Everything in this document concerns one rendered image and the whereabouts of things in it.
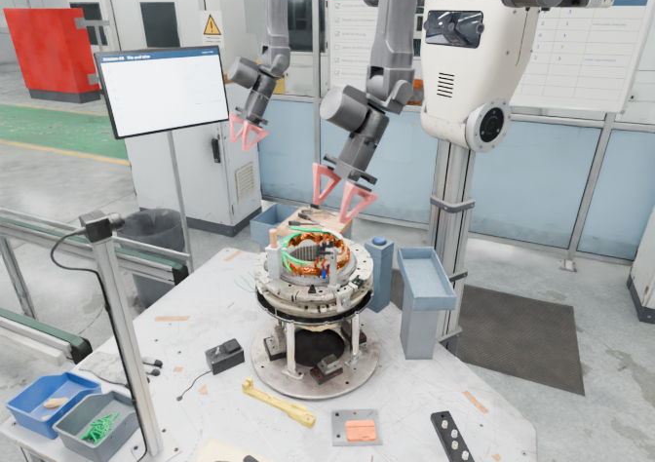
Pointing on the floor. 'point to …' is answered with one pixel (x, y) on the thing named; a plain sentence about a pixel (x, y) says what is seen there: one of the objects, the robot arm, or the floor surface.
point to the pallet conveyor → (128, 260)
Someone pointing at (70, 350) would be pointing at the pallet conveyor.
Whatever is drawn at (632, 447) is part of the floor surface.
